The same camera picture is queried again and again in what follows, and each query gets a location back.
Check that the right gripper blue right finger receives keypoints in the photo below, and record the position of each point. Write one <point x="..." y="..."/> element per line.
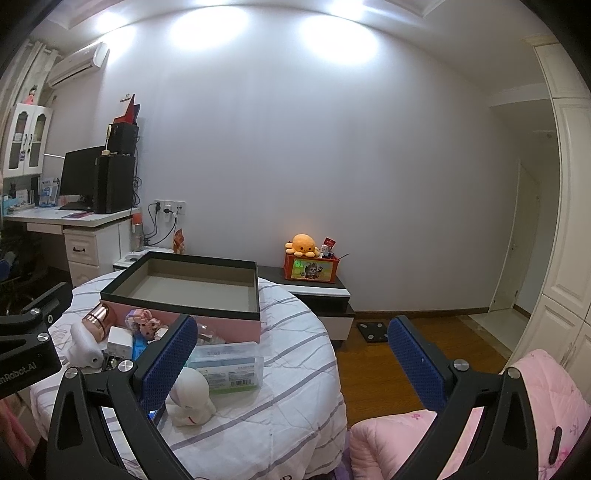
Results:
<point x="504" y="445"/>

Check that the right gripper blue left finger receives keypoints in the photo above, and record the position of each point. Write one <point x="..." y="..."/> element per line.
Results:
<point x="80" y="445"/>

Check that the white wall charger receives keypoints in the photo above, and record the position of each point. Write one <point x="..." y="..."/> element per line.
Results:
<point x="119" y="343"/>

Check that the white astronaut figurine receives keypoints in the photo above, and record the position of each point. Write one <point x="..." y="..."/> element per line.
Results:
<point x="188" y="403"/>

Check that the rose gold metal canister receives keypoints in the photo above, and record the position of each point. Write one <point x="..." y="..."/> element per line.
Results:
<point x="99" y="321"/>

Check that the pink building block figure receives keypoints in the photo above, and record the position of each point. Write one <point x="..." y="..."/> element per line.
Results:
<point x="144" y="324"/>

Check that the clear plastic storage box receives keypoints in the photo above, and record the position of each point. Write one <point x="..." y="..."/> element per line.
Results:
<point x="228" y="368"/>

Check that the blue highlighter marker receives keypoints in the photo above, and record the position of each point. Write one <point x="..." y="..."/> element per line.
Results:
<point x="139" y="344"/>

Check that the white wardrobe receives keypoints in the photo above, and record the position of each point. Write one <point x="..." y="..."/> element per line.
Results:
<point x="560" y="322"/>

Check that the white side cabinet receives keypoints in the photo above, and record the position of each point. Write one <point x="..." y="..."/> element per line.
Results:
<point x="128" y="260"/>

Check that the white desk with drawers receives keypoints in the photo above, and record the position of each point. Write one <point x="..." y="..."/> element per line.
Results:
<point x="90" y="243"/>

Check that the black and pink tray box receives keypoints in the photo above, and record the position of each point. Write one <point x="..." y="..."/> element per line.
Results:
<point x="221" y="294"/>

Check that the orange lid water bottle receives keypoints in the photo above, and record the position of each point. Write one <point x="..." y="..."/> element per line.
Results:
<point x="136" y="239"/>

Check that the orange snack bag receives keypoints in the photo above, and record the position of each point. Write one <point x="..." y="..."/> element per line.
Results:
<point x="178" y="244"/>

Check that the black bathroom scale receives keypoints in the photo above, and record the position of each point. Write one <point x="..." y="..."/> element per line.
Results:
<point x="373" y="332"/>

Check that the black computer monitor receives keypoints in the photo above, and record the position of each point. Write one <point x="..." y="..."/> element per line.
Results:
<point x="78" y="178"/>

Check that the black computer tower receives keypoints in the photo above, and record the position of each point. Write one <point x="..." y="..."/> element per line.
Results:
<point x="113" y="181"/>

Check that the white glass door cabinet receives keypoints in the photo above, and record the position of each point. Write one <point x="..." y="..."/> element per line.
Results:
<point x="25" y="140"/>

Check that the black white TV cabinet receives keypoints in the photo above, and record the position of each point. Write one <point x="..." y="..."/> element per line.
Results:
<point x="329" y="302"/>

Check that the red cartoon storage crate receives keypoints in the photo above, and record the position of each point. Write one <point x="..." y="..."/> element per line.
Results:
<point x="323" y="270"/>

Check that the orange octopus plush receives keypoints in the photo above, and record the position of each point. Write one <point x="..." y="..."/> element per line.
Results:
<point x="301" y="246"/>

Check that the black speaker box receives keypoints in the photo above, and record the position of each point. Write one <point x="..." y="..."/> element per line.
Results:
<point x="122" y="138"/>

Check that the white air conditioner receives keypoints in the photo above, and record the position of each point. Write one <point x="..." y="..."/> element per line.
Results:
<point x="82" y="62"/>

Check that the white wall socket strip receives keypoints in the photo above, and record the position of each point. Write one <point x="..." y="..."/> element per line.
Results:
<point x="171" y="207"/>

